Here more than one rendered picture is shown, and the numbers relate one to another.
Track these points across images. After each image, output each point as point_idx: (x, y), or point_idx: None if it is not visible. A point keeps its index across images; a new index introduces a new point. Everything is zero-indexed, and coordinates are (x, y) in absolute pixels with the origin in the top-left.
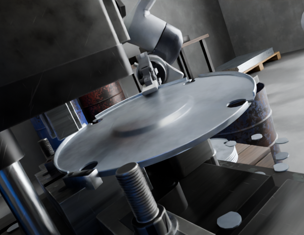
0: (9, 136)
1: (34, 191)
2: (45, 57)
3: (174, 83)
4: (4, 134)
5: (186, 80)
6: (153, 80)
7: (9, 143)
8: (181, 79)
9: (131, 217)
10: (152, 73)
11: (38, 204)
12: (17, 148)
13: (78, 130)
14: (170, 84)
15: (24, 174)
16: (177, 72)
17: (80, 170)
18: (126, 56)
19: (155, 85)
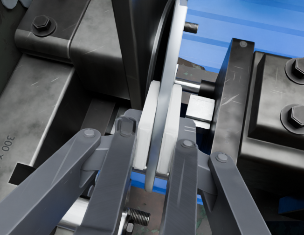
0: (212, 82)
1: (183, 79)
2: None
3: (170, 50)
4: (213, 82)
5: (177, 7)
6: (176, 142)
7: (209, 81)
8: (180, 25)
9: None
10: (197, 160)
11: (178, 78)
12: (206, 81)
13: (191, 94)
14: (169, 64)
15: (193, 81)
16: None
17: (175, 78)
18: (245, 40)
19: (181, 93)
